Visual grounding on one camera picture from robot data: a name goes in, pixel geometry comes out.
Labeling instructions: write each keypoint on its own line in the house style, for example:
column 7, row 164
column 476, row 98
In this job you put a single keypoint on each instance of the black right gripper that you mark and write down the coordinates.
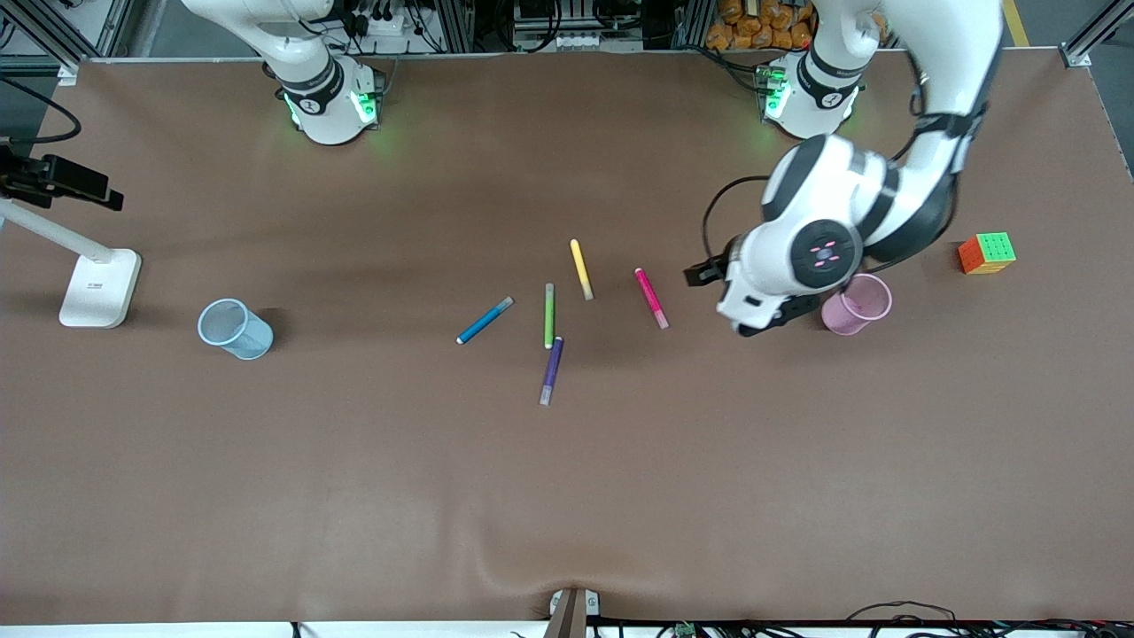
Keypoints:
column 10, row 159

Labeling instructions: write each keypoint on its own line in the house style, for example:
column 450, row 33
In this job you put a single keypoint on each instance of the blue marker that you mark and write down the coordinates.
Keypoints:
column 485, row 321

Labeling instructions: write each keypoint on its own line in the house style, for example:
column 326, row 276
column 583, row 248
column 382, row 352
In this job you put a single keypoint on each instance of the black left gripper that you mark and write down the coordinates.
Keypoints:
column 800, row 307

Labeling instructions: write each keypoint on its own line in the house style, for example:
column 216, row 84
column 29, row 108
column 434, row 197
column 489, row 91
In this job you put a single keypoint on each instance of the blue mesh cup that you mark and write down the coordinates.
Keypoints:
column 235, row 330

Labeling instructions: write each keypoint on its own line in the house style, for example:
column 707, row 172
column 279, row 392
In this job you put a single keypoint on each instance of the purple marker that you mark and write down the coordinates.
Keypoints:
column 552, row 370

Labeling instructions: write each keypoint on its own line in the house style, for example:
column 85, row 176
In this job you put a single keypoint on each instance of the orange snack packets pile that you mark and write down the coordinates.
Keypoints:
column 753, row 27

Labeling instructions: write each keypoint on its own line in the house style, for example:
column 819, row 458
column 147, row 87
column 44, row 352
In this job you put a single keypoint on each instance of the aluminium frame post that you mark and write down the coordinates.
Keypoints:
column 1094, row 31
column 44, row 35

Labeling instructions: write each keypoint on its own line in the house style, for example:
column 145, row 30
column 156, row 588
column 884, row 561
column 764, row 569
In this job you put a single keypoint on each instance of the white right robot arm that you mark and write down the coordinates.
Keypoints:
column 323, row 106

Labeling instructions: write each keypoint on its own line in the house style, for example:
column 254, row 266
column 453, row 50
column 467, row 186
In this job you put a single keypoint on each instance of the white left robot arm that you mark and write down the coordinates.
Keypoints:
column 833, row 195

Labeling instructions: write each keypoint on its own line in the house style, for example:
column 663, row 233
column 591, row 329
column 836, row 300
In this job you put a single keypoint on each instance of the green marker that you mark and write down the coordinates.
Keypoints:
column 549, row 316

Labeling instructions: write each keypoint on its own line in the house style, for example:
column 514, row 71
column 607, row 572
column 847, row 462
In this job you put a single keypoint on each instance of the colourful puzzle cube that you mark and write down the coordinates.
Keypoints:
column 986, row 253

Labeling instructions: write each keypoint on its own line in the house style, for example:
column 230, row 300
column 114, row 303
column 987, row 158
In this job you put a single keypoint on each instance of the pink marker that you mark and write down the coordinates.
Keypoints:
column 651, row 299

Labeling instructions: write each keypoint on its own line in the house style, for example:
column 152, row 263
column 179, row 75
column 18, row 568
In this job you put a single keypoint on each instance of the pink mesh cup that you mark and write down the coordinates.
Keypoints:
column 864, row 306

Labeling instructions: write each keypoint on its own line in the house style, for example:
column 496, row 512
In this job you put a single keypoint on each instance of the yellow marker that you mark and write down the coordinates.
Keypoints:
column 581, row 268

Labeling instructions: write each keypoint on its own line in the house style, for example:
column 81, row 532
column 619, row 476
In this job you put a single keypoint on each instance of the white desk stand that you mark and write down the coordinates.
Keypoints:
column 99, row 288

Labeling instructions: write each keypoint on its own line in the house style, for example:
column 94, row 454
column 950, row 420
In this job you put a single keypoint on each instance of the white power strip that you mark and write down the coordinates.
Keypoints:
column 390, row 25

